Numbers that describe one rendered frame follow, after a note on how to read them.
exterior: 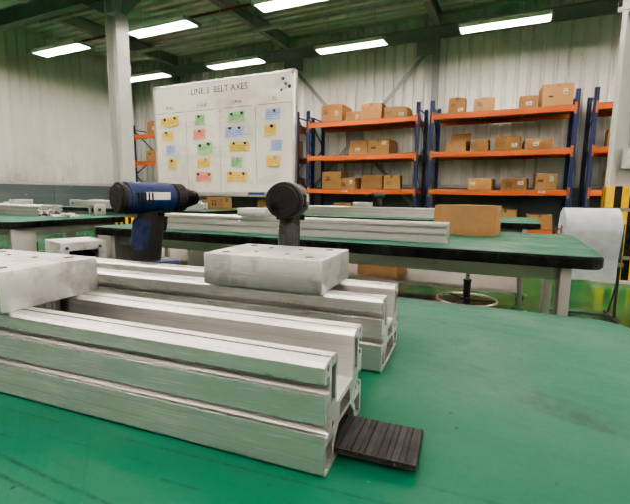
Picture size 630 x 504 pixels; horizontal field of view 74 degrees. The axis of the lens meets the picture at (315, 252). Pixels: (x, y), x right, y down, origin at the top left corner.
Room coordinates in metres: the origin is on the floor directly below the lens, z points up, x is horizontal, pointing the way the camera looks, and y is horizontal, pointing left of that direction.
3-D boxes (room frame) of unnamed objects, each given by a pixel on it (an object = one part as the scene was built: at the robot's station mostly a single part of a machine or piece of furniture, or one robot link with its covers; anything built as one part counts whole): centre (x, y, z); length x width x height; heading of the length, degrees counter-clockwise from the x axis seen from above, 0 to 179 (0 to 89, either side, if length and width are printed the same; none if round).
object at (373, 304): (0.64, 0.28, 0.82); 0.80 x 0.10 x 0.09; 69
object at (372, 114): (10.53, -1.21, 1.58); 2.83 x 0.98 x 3.15; 65
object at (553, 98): (9.24, -3.92, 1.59); 2.83 x 0.98 x 3.17; 65
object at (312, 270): (0.55, 0.05, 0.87); 0.16 x 0.11 x 0.07; 69
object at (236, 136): (3.78, 0.82, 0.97); 1.50 x 0.50 x 1.95; 65
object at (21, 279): (0.46, 0.35, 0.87); 0.16 x 0.11 x 0.07; 69
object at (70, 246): (0.91, 0.54, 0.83); 0.11 x 0.10 x 0.10; 138
